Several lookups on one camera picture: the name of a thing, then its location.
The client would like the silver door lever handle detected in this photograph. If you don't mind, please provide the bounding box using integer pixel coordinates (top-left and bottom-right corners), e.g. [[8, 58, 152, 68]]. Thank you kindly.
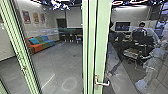
[[93, 73, 111, 91]]

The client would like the green framed glass door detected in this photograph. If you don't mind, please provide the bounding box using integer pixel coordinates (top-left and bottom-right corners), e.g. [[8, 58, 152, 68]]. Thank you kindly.
[[89, 0, 168, 94]]

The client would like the green framed glass wall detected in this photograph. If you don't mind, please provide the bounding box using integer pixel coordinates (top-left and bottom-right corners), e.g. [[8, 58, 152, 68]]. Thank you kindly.
[[0, 0, 92, 94]]

